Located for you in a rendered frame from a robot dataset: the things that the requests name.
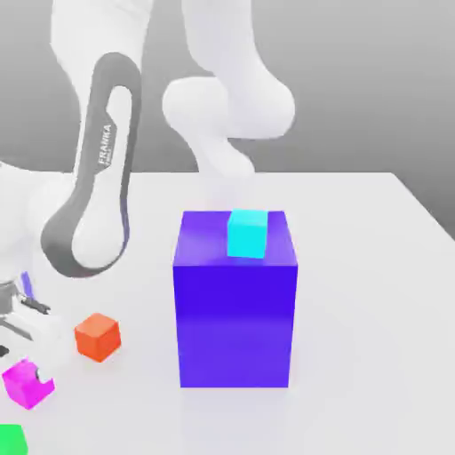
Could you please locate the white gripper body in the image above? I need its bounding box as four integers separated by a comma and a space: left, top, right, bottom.
0, 313, 64, 371

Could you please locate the small magenta cube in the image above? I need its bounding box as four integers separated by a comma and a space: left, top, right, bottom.
1, 357, 56, 411

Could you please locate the small orange cube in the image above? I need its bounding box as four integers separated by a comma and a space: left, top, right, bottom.
73, 312, 123, 363

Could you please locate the small green cube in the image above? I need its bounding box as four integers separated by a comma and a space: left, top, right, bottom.
0, 423, 29, 455

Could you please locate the small cyan cube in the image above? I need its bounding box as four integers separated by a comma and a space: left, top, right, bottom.
226, 209, 268, 259

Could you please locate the large purple box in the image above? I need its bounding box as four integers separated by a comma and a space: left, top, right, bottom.
172, 210, 299, 389

